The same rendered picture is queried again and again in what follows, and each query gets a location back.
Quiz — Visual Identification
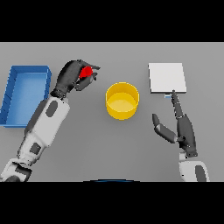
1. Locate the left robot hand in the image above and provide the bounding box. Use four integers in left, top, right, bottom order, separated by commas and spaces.
50, 59, 102, 101

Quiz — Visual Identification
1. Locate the blue tray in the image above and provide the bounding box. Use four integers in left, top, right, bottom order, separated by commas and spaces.
0, 65, 53, 129

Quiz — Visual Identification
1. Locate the yellow bowl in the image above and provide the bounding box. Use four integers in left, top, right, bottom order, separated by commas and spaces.
105, 81, 141, 121

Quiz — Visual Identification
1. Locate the pale square scale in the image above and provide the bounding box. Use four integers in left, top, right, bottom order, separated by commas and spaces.
147, 62, 187, 99

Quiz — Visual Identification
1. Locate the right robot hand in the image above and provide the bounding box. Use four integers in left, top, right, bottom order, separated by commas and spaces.
151, 89, 199, 158

